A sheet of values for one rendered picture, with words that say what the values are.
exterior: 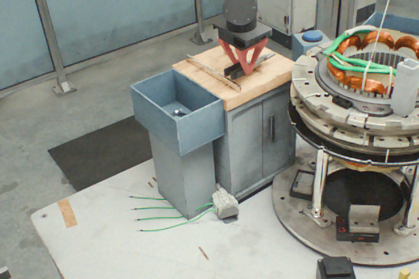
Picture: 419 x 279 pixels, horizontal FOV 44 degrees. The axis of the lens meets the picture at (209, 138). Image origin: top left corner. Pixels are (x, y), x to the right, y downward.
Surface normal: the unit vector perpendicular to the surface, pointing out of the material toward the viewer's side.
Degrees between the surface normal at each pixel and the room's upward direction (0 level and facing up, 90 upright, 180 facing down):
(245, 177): 90
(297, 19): 90
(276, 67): 0
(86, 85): 0
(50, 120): 0
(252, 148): 90
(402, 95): 90
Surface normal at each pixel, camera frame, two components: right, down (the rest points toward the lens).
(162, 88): 0.61, 0.45
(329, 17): -0.05, 0.60
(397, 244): -0.06, -0.80
